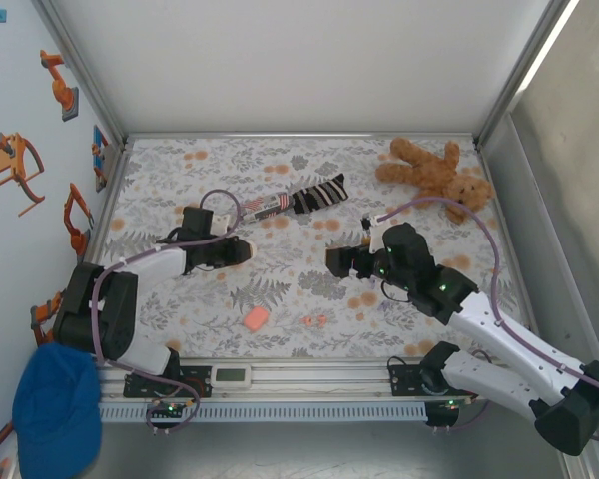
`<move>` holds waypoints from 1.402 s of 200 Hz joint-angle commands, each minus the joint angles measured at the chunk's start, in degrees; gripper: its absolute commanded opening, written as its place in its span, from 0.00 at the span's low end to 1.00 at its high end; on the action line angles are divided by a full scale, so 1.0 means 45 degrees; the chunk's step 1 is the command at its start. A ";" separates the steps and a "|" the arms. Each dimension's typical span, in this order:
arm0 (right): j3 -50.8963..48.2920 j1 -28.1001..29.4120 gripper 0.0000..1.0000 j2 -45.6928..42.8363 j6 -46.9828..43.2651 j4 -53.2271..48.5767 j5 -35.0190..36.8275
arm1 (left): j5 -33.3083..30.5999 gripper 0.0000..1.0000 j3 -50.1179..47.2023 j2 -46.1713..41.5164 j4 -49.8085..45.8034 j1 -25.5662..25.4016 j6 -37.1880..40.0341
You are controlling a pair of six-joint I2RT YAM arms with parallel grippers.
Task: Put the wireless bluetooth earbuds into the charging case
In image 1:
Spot blue cap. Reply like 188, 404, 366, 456
12, 341, 104, 479

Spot pink earbud charging case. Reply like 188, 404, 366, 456
244, 305, 271, 334

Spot brown teddy bear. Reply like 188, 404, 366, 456
374, 137, 495, 225

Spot rolled flag print packet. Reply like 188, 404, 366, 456
239, 192, 296, 225

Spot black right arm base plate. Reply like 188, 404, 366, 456
387, 354, 480, 400

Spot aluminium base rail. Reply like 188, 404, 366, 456
99, 357, 480, 403

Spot black white striped sock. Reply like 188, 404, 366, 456
290, 172, 350, 217

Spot white slotted cable duct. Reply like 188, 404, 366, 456
99, 401, 428, 424

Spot green-lit circuit board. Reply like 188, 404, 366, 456
426, 396, 468, 428
149, 400, 187, 416

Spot white digital timer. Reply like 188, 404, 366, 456
210, 364, 253, 389

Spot aluminium frame cross bar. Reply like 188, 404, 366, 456
124, 131, 480, 142

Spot aluminium frame post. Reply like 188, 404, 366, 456
473, 0, 573, 146
32, 0, 129, 149

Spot aluminium frame side rail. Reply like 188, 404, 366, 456
478, 142, 599, 479
62, 142, 131, 340

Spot orange grey gripper sticker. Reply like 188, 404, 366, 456
0, 132, 47, 218

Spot blue orange machine sticker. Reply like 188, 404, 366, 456
90, 124, 111, 194

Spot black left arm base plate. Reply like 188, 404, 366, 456
123, 364, 214, 400

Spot floral table cloth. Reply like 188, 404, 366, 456
82, 137, 535, 360

